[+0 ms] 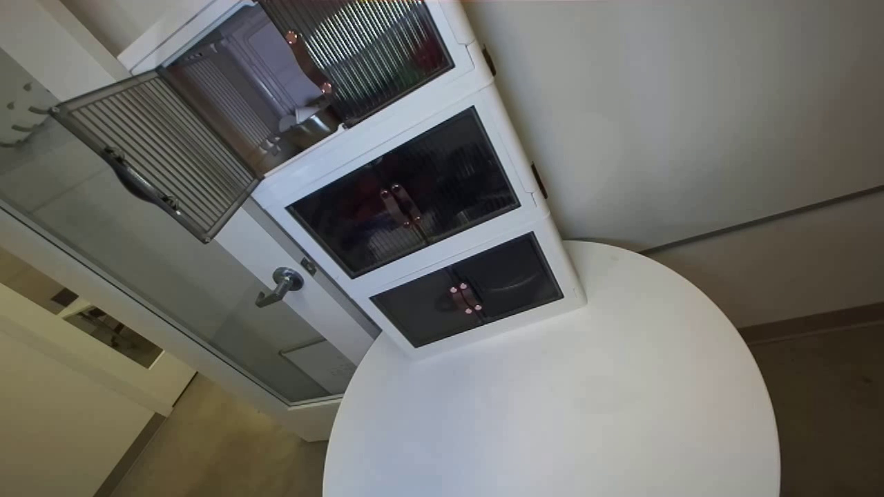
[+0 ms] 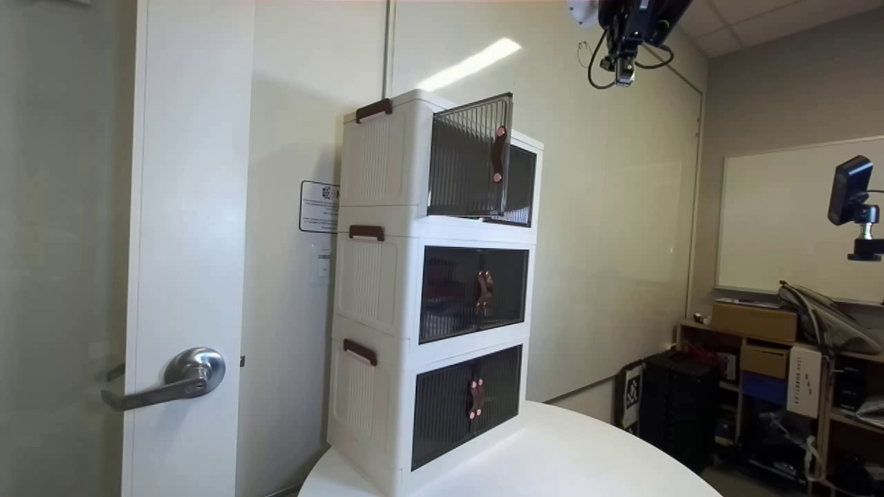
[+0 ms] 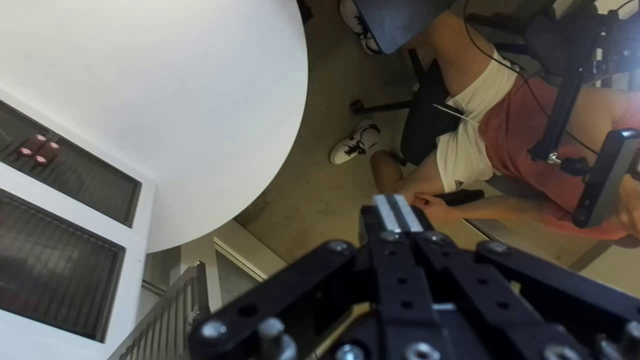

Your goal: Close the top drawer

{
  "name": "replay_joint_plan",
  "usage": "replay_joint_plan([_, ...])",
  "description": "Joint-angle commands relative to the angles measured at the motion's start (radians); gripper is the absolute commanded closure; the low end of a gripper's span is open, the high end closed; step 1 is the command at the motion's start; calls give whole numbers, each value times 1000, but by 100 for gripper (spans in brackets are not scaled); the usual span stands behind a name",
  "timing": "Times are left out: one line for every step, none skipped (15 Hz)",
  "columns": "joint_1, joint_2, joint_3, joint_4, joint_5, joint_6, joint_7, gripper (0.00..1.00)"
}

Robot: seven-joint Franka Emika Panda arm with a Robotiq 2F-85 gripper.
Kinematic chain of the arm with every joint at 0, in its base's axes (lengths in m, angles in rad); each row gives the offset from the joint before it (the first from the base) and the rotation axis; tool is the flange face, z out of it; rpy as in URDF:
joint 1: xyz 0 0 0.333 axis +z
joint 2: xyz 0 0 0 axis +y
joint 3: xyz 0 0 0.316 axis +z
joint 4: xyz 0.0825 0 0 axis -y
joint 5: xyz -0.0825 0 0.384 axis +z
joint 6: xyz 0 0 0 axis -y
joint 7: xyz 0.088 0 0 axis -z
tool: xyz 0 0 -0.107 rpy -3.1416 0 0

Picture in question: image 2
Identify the white room door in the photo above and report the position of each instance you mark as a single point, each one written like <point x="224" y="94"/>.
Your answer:
<point x="188" y="203"/>

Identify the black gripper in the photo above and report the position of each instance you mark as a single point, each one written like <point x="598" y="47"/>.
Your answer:
<point x="649" y="16"/>

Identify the blue box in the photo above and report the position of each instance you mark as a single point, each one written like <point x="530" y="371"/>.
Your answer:
<point x="764" y="388"/>

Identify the black low cabinet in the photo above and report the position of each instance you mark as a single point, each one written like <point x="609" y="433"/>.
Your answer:
<point x="680" y="410"/>

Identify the framed wall sign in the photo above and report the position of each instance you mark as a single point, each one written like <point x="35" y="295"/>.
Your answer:
<point x="319" y="207"/>

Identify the black and white marker board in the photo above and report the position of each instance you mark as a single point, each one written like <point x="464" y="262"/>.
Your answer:
<point x="630" y="395"/>

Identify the black camera on mount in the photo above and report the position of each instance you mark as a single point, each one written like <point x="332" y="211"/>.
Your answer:
<point x="849" y="188"/>

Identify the white cardboard box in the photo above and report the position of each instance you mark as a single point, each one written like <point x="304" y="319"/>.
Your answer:
<point x="805" y="378"/>

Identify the wooden storage shelf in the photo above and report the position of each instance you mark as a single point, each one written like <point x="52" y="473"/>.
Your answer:
<point x="847" y="429"/>

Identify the dark translucent cabinet door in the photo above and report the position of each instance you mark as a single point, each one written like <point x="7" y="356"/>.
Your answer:
<point x="508" y="288"/>
<point x="500" y="388"/>
<point x="441" y="415"/>
<point x="521" y="183"/>
<point x="446" y="292"/>
<point x="464" y="154"/>

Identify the large brown cardboard box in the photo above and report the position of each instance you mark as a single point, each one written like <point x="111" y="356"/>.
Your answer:
<point x="753" y="321"/>

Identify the small brown cardboard box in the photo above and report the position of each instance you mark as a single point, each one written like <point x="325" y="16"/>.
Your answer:
<point x="764" y="359"/>

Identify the white three-tier storage cabinet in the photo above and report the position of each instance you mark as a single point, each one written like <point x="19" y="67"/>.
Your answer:
<point x="376" y="175"/>

